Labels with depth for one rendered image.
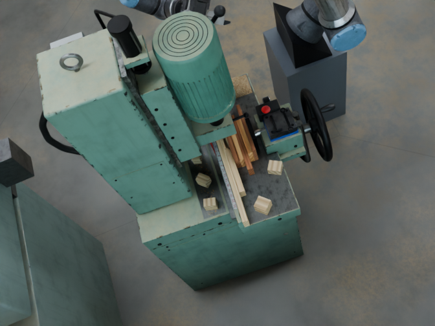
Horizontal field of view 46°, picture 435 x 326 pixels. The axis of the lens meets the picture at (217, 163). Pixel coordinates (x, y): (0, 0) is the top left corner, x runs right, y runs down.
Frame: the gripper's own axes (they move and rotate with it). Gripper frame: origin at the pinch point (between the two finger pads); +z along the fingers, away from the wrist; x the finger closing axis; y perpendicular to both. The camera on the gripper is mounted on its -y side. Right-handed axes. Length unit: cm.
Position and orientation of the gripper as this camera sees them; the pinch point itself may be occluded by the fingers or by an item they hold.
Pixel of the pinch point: (211, 19)
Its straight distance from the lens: 169.0
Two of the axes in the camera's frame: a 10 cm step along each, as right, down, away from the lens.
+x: 8.2, 0.6, 5.6
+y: 2.1, -9.5, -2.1
